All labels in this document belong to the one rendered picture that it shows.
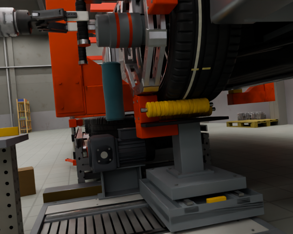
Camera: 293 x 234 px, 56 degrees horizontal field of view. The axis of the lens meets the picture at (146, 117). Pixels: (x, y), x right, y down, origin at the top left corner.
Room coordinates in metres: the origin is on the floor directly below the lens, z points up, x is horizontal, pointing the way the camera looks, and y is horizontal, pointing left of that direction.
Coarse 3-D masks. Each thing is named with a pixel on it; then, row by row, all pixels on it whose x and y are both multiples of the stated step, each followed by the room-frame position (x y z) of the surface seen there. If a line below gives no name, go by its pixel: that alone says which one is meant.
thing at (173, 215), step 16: (144, 192) 1.30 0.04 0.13; (160, 192) 1.21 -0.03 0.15; (224, 192) 1.07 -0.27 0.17; (240, 192) 1.01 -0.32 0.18; (256, 192) 1.04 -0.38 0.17; (160, 208) 1.03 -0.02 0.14; (176, 208) 0.93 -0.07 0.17; (192, 208) 0.94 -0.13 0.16; (208, 208) 0.96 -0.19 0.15; (224, 208) 0.97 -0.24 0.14; (240, 208) 0.99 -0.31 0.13; (256, 208) 1.00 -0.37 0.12; (176, 224) 0.93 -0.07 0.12; (192, 224) 0.94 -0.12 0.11; (208, 224) 0.96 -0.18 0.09
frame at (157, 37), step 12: (144, 0) 0.93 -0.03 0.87; (144, 12) 0.94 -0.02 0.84; (156, 36) 0.91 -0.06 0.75; (132, 48) 1.40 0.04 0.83; (156, 48) 0.98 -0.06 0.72; (132, 60) 1.41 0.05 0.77; (144, 60) 0.99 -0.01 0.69; (156, 60) 0.99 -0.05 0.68; (144, 72) 1.01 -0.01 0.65; (156, 72) 1.01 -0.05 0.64; (132, 84) 1.27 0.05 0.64; (144, 84) 1.03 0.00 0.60; (156, 84) 1.05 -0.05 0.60
